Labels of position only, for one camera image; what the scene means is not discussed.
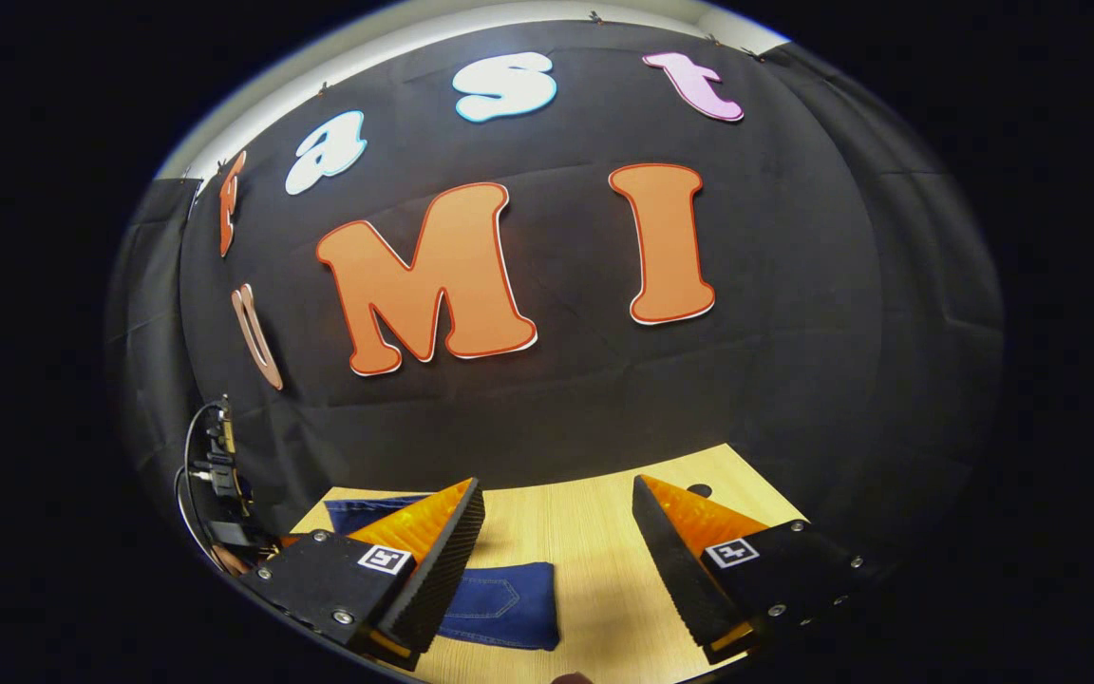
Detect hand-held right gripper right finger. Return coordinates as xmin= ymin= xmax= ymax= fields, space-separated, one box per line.
xmin=631 ymin=473 xmax=882 ymax=667

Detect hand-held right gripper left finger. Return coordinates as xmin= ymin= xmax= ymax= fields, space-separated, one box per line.
xmin=239 ymin=476 xmax=487 ymax=673

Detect blue denim jeans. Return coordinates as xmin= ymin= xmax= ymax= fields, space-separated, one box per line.
xmin=324 ymin=492 xmax=560 ymax=653

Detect black backdrop cloth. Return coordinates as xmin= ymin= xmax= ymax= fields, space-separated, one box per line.
xmin=105 ymin=19 xmax=1004 ymax=571

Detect thin grey cable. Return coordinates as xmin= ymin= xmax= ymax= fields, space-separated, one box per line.
xmin=175 ymin=401 xmax=230 ymax=566

